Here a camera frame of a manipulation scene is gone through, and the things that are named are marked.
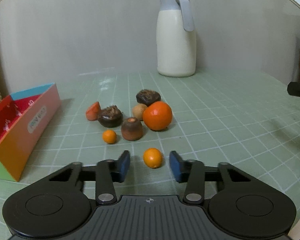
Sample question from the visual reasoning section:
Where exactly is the small kumquat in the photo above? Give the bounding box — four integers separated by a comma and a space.
143, 148, 163, 168
102, 129, 117, 144

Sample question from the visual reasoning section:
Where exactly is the small kumquat front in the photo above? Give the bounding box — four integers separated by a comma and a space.
143, 148, 163, 168

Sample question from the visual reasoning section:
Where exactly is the brown cup-shaped fruit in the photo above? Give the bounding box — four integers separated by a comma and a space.
121, 117, 143, 141

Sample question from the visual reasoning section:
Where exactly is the dark mangosteen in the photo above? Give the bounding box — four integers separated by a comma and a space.
136, 89, 161, 107
98, 105, 123, 128

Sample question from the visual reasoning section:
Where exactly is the red strawberry piece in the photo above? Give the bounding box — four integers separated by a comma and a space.
85, 101, 101, 121

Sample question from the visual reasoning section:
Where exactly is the orange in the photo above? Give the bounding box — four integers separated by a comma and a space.
142, 101, 173, 131

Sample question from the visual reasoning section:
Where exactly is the tan round longan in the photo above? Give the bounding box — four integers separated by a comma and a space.
132, 103, 147, 121

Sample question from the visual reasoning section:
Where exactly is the colourful cardboard box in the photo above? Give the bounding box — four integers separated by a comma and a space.
0, 83, 61, 181

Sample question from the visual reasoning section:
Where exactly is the cream thermos jug grey lid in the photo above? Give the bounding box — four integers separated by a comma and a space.
156, 0, 197, 77

